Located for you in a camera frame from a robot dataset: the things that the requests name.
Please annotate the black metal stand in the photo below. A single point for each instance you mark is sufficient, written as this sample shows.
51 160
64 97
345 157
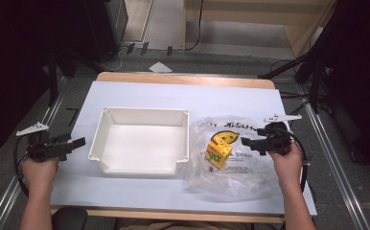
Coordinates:
52 80

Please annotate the yellow box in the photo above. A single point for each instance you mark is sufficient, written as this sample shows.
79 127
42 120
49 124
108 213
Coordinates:
219 155

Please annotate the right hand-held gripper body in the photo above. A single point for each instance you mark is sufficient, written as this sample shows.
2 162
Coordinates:
277 139

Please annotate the white paper sheet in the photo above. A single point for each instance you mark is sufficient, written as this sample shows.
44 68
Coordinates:
160 67

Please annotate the clear plastic bag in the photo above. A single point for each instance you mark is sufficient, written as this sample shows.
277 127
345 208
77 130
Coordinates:
237 179

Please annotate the light wooden platform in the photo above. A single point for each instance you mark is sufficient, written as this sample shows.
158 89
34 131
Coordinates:
253 12

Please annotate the metal floor rail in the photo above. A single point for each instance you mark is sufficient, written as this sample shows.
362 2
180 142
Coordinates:
20 172
336 172

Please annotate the black tripod stand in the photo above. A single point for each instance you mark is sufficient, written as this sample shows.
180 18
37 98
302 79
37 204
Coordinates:
315 83

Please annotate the white plastic tray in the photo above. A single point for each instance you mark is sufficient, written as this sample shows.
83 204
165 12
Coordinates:
141 150

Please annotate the white table cover board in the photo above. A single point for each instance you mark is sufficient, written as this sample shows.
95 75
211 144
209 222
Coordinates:
135 96

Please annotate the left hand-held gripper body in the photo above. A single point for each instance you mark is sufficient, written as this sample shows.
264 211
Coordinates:
44 150

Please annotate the black cabinet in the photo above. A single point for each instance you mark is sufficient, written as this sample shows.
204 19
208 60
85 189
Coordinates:
106 28

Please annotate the person's lap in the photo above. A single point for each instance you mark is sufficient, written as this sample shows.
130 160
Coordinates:
173 225

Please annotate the person's right hand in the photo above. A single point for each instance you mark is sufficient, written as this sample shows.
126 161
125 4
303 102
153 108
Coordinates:
287 164

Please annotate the black stool seat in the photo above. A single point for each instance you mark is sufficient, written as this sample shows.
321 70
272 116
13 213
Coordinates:
69 218

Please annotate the person's left hand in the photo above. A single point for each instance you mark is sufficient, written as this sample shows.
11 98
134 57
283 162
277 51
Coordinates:
39 172

